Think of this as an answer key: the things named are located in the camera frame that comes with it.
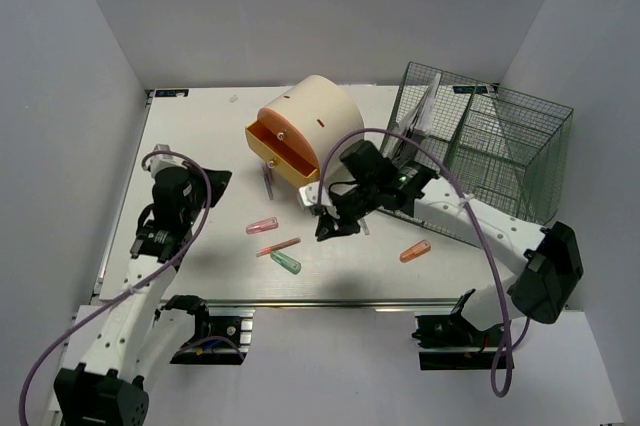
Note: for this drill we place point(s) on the green wire mesh organizer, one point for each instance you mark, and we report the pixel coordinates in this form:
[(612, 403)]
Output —
[(506, 148)]

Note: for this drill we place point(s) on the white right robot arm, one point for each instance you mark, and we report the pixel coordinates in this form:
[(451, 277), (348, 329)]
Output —
[(545, 262)]

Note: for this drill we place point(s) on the white silver-spined booklet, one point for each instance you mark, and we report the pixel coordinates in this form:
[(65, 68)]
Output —
[(415, 125)]

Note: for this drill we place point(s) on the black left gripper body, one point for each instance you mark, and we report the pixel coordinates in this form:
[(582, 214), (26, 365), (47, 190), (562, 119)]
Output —
[(200, 192)]

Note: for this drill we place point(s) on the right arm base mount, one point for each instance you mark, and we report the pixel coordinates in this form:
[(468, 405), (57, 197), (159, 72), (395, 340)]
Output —
[(448, 343)]

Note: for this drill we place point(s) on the pink highlighter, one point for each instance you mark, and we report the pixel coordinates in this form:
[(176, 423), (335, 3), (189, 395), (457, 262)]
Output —
[(261, 226)]

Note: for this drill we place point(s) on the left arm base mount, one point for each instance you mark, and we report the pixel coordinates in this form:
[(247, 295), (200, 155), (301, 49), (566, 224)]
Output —
[(218, 339)]

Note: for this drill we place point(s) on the cream round drawer box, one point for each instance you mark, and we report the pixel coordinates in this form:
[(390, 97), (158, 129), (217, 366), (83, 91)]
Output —
[(295, 132)]

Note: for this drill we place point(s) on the green highlighter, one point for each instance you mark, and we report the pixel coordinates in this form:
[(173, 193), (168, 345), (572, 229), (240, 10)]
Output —
[(288, 263)]

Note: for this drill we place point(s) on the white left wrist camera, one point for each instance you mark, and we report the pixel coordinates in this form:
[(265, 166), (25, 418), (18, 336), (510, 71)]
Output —
[(163, 160)]

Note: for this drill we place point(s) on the black table corner label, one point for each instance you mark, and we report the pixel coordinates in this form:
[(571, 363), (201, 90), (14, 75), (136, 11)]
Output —
[(171, 93)]

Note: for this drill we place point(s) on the purple pen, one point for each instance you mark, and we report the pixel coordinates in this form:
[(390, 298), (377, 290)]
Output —
[(270, 192)]

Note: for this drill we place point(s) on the red pen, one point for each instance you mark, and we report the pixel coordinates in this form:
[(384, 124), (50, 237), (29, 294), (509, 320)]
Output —
[(278, 246)]

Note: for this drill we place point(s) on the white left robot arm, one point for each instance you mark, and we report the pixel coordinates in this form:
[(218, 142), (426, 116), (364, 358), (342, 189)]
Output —
[(111, 383)]

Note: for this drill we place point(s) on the orange highlighter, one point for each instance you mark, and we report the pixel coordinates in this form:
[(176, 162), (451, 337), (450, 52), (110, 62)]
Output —
[(415, 251)]

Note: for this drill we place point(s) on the blue pen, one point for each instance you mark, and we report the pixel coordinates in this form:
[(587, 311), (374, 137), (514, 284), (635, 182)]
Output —
[(364, 226)]

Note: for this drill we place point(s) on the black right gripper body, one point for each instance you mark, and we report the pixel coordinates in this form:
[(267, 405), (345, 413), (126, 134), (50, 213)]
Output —
[(356, 202)]

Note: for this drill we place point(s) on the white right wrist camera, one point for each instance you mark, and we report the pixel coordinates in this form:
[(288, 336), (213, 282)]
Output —
[(315, 198)]

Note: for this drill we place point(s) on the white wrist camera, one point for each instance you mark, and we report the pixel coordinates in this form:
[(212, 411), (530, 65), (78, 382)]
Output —
[(163, 160), (315, 198)]

